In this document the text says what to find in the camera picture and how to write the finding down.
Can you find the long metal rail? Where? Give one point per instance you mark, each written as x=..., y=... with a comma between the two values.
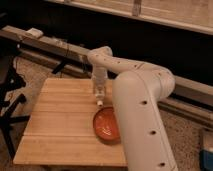
x=185, y=88

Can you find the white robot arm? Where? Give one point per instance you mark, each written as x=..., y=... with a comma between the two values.
x=135, y=92

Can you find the black tripod stand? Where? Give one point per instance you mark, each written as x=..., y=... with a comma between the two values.
x=9, y=80

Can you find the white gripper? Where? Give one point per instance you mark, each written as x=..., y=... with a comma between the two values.
x=99, y=75

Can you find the orange ceramic bowl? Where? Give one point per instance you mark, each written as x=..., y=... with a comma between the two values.
x=105, y=126

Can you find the white plastic bottle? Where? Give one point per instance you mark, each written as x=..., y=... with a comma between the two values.
x=100, y=92

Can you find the white box on rail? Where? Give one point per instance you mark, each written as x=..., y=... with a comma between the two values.
x=34, y=33

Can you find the blue container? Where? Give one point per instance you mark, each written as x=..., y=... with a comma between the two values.
x=206, y=151

